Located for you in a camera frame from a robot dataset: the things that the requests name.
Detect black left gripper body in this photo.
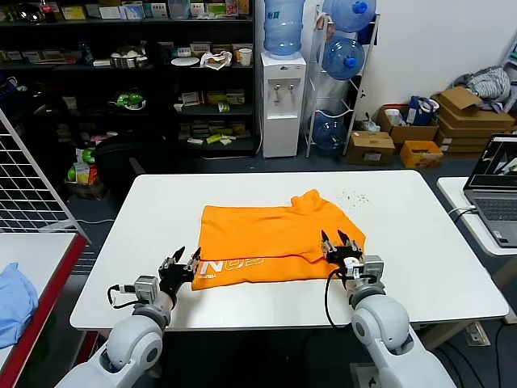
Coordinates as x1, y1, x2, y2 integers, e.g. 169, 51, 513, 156
158, 264, 195, 294

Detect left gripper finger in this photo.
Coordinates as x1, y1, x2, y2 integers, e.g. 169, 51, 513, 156
183, 247, 202, 276
159, 246, 186, 276

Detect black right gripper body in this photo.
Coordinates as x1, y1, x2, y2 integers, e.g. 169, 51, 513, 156
326, 247, 364, 280

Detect orange t-shirt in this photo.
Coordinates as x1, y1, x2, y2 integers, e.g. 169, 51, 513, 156
191, 188, 368, 292

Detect striped clothes pile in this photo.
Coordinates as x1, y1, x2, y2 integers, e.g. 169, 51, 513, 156
452, 66, 512, 112

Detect closed labelled cardboard box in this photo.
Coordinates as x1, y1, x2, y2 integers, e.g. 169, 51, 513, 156
347, 131, 396, 167

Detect yellow printed box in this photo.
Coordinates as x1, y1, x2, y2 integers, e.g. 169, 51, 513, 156
399, 140, 444, 170

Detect white side table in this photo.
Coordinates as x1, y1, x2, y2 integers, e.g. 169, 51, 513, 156
435, 176, 517, 292

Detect black office chair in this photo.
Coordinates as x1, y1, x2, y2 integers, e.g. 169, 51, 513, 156
93, 135, 170, 195

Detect white panel with black logo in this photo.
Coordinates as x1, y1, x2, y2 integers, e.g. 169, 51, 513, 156
349, 362, 383, 388

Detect white water dispenser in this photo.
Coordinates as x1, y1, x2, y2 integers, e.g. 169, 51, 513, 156
259, 51, 307, 159

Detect green yellow snack packages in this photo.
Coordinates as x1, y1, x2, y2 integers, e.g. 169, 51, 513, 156
66, 148, 102, 187

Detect red edged white table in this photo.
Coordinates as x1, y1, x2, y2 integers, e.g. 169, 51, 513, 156
0, 232, 89, 388

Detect grey open laptop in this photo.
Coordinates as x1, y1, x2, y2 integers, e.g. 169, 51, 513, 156
463, 133, 517, 248

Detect blue shopping bag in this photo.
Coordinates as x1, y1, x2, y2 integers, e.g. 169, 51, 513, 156
407, 95, 441, 126

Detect light blue cloth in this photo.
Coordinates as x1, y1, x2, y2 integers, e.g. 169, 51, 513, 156
0, 262, 40, 349

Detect white metal jug rack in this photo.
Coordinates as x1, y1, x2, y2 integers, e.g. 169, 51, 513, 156
305, 4, 381, 159

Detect green toy on plate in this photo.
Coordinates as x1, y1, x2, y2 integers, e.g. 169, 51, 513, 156
108, 91, 146, 111

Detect large flat cardboard box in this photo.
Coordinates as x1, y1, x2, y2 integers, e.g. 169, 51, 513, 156
431, 95, 516, 131

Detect small open cardboard box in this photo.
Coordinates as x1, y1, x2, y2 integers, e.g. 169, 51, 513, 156
439, 86, 484, 111

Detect black shelving unit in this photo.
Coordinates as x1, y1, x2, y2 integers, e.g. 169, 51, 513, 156
0, 0, 258, 158

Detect white plastic bag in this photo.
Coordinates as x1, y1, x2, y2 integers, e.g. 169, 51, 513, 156
200, 51, 234, 72

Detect steel bowl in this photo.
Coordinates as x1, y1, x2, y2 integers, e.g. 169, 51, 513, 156
109, 54, 149, 70

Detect blue labelled water jug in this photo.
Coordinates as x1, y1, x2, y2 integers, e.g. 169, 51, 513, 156
263, 0, 306, 61

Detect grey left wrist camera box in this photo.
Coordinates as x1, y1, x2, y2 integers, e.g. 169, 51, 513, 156
132, 275, 159, 303

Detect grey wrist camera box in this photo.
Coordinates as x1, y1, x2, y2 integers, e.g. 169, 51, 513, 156
132, 275, 159, 303
362, 255, 385, 285

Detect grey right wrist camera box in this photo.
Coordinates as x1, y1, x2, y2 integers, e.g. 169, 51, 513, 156
362, 255, 385, 285

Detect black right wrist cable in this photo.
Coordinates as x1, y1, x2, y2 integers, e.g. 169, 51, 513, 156
325, 268, 355, 331

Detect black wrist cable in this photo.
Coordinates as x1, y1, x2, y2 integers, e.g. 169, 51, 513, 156
325, 268, 355, 331
107, 284, 137, 310

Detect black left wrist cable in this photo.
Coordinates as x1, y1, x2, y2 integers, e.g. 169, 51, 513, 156
107, 284, 137, 310

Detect white laptop cable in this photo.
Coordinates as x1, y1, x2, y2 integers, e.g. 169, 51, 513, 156
447, 205, 478, 222

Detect white wire grid panel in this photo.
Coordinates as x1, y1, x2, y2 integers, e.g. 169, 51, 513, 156
0, 107, 92, 243

